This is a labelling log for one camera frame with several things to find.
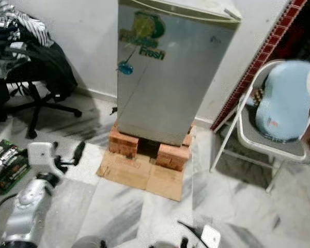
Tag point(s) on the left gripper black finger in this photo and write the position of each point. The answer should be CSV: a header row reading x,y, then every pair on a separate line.
x,y
79,153

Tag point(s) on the silver fridge door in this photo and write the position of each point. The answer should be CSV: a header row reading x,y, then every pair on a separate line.
x,y
175,82

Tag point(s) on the silver fridge body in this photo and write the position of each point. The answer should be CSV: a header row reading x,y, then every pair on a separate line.
x,y
181,4

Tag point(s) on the black office chair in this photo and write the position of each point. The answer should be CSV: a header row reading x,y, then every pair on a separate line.
x,y
39,106

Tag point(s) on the flat brown cardboard sheet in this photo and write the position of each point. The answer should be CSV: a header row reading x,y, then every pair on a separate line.
x,y
137,178

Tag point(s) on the blue round sticker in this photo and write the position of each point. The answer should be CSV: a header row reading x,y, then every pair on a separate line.
x,y
124,68

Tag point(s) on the pile of dark striped clothes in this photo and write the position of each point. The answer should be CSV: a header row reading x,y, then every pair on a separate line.
x,y
26,46

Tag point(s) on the green produce fresh sticker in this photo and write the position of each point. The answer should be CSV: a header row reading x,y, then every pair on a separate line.
x,y
142,36

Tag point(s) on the grey metal folding chair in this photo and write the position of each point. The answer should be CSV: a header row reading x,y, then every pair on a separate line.
x,y
248,139

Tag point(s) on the small brown checkered item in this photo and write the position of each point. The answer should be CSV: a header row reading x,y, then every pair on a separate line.
x,y
257,96

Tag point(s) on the light blue rounded container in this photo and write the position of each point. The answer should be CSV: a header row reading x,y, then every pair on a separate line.
x,y
284,103

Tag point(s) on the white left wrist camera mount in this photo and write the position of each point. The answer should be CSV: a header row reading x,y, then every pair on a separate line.
x,y
41,154

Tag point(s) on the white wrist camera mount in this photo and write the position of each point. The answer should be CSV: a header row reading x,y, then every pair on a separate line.
x,y
41,154
210,237

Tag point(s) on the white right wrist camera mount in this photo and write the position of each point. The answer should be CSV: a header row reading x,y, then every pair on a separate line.
x,y
210,237

